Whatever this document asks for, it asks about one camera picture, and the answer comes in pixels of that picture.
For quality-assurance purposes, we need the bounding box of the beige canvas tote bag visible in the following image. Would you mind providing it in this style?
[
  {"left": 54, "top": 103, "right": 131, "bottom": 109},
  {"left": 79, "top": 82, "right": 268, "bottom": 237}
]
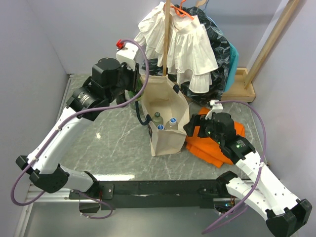
[{"left": 141, "top": 76, "right": 190, "bottom": 156}]

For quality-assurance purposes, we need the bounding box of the orange clothes hanger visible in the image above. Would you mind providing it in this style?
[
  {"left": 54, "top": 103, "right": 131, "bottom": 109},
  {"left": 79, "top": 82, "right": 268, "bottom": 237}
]
[{"left": 170, "top": 0, "right": 194, "bottom": 20}]

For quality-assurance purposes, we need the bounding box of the blue-cap plastic bottle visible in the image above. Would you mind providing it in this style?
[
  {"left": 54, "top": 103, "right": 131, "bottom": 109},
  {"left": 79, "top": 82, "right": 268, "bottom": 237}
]
[
  {"left": 157, "top": 124, "right": 164, "bottom": 130},
  {"left": 165, "top": 118, "right": 178, "bottom": 130}
]

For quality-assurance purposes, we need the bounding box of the white pleated garment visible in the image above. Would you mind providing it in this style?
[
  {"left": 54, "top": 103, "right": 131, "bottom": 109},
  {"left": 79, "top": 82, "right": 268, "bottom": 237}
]
[{"left": 135, "top": 2, "right": 218, "bottom": 93}]

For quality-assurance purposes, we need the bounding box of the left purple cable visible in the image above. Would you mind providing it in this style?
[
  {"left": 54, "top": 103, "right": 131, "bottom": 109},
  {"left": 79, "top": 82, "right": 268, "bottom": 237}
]
[{"left": 10, "top": 38, "right": 150, "bottom": 220}]

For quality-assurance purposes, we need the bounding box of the folded orange cloth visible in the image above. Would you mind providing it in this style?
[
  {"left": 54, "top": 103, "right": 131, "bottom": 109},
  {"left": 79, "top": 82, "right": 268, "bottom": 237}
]
[{"left": 185, "top": 106, "right": 245, "bottom": 168}]

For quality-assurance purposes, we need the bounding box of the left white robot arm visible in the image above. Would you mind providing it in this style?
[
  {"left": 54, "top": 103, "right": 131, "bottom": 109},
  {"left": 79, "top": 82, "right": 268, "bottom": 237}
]
[{"left": 16, "top": 56, "right": 140, "bottom": 198}]

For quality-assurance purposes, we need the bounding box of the wooden clothes hanger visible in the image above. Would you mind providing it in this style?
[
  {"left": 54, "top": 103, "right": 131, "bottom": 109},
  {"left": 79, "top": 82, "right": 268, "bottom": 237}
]
[{"left": 195, "top": 0, "right": 207, "bottom": 8}]

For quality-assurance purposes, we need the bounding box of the clear chang bottle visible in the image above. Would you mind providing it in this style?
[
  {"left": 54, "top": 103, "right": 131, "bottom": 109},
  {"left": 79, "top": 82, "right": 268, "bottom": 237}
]
[
  {"left": 152, "top": 112, "right": 164, "bottom": 127},
  {"left": 130, "top": 100, "right": 137, "bottom": 114}
]

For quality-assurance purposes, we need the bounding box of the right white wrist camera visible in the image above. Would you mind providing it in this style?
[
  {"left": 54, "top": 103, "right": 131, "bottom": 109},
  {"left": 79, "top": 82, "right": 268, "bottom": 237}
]
[{"left": 205, "top": 100, "right": 223, "bottom": 119}]

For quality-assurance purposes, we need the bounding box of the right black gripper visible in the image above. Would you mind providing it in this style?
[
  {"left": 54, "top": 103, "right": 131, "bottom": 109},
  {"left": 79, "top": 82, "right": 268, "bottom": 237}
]
[{"left": 183, "top": 113, "right": 223, "bottom": 144}]

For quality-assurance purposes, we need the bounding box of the dark green glass bottle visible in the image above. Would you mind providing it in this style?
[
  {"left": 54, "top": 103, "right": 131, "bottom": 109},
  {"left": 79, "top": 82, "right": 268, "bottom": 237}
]
[{"left": 125, "top": 78, "right": 143, "bottom": 100}]

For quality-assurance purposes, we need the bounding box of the teal blue garment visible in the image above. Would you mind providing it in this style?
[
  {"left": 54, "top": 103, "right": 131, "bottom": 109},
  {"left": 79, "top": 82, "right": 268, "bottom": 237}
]
[{"left": 225, "top": 43, "right": 239, "bottom": 91}]

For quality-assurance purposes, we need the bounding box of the right blue-cap plastic bottle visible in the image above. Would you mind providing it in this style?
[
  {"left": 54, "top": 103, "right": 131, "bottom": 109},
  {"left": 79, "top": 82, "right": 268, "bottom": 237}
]
[{"left": 165, "top": 118, "right": 178, "bottom": 130}]

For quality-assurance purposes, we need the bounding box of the dark shark print garment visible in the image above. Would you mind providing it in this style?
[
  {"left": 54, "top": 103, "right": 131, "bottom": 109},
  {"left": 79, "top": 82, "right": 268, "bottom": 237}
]
[{"left": 148, "top": 6, "right": 230, "bottom": 105}]

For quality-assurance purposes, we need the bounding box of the wooden clothes rack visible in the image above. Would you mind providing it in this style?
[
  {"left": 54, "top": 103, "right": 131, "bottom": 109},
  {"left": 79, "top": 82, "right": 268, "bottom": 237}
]
[{"left": 161, "top": 0, "right": 307, "bottom": 103}]

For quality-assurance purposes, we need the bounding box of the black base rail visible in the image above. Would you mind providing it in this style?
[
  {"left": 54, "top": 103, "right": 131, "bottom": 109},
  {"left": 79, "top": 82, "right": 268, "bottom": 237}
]
[{"left": 68, "top": 179, "right": 247, "bottom": 214}]

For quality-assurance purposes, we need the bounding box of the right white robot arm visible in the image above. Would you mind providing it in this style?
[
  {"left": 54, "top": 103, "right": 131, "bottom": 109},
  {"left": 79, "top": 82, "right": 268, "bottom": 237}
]
[{"left": 184, "top": 113, "right": 312, "bottom": 237}]

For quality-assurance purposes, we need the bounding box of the left blue-cap plastic bottle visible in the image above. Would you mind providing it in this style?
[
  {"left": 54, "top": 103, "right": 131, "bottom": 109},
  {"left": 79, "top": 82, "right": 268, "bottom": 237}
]
[{"left": 157, "top": 124, "right": 164, "bottom": 130}]

